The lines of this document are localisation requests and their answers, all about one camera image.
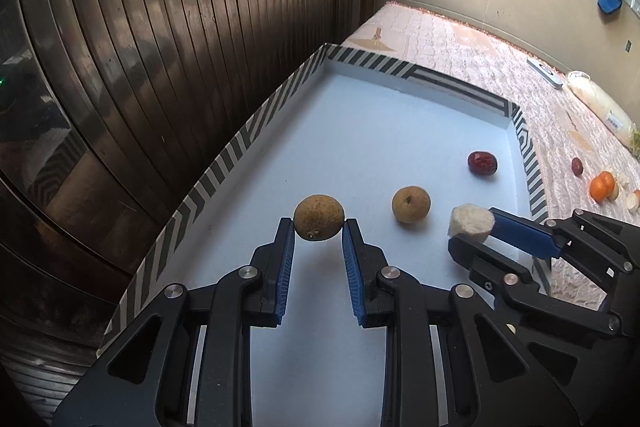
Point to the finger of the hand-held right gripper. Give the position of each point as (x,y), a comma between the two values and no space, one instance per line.
(525,232)
(480,262)

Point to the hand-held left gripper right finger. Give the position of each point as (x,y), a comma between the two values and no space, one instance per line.
(351,257)

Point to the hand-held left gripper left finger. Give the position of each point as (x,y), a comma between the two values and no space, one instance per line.
(286,257)

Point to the round brown longan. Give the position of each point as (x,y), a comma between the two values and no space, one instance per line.
(318,217)
(411,204)

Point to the small orange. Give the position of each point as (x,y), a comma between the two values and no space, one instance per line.
(598,191)
(607,178)

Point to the striped rim white tray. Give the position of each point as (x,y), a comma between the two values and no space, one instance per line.
(375,132)

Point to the red jujube date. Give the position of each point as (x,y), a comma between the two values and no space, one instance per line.
(577,166)
(482,163)

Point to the white radish in plastic wrap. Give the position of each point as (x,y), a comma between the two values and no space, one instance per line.
(600,104)

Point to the flat white electronic device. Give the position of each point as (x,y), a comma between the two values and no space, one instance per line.
(545,73)

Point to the pink quilted bed cover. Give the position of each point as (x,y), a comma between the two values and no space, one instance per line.
(475,52)

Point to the wooden slatted cabinet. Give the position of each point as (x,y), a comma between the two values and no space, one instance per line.
(175,57)

